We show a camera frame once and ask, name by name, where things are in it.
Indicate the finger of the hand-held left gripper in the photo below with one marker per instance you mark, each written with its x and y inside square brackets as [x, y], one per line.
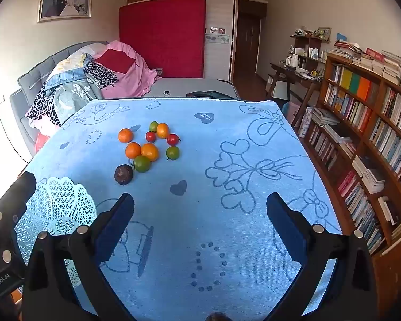
[18, 189]

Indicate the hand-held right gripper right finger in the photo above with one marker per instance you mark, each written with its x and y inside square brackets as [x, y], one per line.
[283, 229]

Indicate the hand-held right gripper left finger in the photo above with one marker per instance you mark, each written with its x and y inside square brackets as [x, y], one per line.
[117, 227]

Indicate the white lace plastic basket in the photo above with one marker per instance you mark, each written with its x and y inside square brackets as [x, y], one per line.
[53, 207]

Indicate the red tomato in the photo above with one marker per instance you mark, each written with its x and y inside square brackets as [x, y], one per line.
[173, 139]
[150, 136]

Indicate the dark brown avocado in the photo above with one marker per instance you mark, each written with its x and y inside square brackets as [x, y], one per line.
[123, 174]

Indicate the green lime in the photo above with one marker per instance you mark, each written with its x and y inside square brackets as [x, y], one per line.
[142, 164]
[153, 126]
[172, 152]

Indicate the orange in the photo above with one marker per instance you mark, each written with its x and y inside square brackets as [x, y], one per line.
[149, 151]
[125, 135]
[133, 150]
[162, 130]

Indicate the light blue printed blanket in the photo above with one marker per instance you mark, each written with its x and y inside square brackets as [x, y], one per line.
[204, 190]

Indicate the white bottle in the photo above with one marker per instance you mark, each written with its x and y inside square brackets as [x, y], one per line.
[306, 122]

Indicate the grey floral quilt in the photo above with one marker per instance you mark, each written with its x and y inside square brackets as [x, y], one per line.
[73, 93]

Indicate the grey bed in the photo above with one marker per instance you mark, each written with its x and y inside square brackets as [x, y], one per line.
[36, 70]

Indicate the pale patchwork quilt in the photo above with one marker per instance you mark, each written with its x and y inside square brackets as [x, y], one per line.
[70, 65]

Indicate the white drawer unit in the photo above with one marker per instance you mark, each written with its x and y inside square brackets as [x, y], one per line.
[280, 90]

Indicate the leopard print cloth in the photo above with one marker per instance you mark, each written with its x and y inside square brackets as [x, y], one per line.
[100, 72]

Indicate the pink blanket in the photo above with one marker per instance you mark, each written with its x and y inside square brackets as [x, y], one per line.
[130, 80]

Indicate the dark green cloth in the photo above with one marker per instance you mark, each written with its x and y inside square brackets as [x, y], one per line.
[209, 94]

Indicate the wooden desk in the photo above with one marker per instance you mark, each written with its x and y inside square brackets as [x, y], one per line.
[287, 71]

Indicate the red pillow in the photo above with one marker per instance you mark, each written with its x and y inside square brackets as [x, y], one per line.
[115, 61]

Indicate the wooden bookshelf with books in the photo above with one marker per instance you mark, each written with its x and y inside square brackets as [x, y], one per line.
[354, 83]

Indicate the white kettle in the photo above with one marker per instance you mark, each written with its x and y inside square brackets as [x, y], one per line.
[292, 62]

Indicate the small wooden desk shelf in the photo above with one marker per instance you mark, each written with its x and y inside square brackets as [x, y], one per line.
[309, 41]

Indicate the framed wedding photo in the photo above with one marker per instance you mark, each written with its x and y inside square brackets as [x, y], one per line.
[65, 3]

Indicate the dark brown door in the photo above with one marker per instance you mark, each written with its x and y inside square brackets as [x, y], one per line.
[247, 40]

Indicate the red mattress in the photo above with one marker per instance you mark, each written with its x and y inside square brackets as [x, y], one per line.
[162, 36]

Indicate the small framed picture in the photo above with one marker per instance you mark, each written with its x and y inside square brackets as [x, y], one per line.
[324, 33]

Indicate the light blue wardrobe sticker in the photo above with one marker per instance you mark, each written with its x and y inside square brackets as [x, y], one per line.
[217, 38]

